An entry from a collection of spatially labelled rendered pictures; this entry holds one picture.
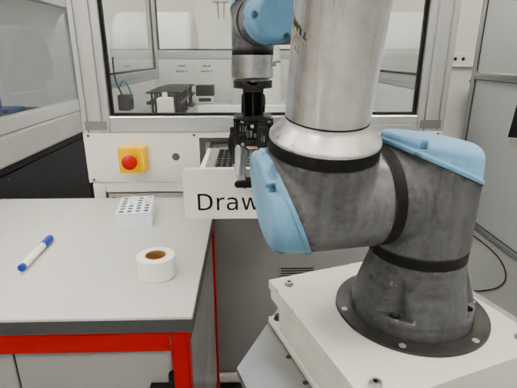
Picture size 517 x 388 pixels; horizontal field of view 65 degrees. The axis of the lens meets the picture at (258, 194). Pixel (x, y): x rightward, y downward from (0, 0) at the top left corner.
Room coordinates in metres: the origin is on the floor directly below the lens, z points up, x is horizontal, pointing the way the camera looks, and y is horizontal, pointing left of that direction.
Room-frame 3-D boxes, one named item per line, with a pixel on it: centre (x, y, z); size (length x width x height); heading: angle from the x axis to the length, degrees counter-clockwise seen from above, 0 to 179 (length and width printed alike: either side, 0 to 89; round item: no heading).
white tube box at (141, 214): (0.96, 0.31, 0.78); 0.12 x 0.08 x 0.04; 10
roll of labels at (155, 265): (0.68, 0.19, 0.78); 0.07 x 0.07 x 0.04
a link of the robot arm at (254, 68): (0.78, 0.01, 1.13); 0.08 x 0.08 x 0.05
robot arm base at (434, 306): (0.46, -0.20, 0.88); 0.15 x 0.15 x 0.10
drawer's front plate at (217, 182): (0.82, 0.01, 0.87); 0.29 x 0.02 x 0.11; 92
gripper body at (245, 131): (0.77, 0.01, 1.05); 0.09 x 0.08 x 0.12; 2
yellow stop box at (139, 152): (1.12, 0.35, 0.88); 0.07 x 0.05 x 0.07; 92
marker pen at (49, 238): (0.76, 0.45, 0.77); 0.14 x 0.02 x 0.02; 5
